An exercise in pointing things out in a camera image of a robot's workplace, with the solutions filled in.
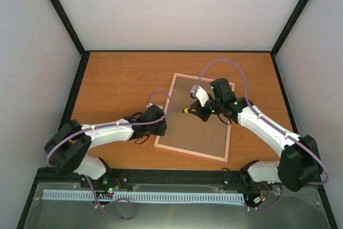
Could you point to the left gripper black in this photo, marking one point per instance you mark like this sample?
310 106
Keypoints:
161 131

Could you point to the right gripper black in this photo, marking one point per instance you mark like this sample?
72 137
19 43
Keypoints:
196 106

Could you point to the yellow handled screwdriver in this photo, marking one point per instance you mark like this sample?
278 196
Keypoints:
186 110

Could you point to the pink wooden picture frame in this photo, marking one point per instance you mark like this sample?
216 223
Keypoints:
163 143

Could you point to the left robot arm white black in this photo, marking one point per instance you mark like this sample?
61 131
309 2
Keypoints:
67 149

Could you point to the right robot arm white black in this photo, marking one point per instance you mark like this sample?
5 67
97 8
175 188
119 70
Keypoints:
298 163

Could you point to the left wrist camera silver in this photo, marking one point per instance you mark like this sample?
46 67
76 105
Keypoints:
151 104

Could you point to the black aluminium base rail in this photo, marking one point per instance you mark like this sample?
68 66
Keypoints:
228 180

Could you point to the light blue slotted cable duct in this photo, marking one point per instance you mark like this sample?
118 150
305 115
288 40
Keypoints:
146 197

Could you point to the right black corner post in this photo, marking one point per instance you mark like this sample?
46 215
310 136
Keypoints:
297 11

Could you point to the black corner post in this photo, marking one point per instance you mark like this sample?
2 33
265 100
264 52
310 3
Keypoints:
57 5
297 11

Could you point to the left black corner post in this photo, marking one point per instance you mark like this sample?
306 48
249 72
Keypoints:
57 5

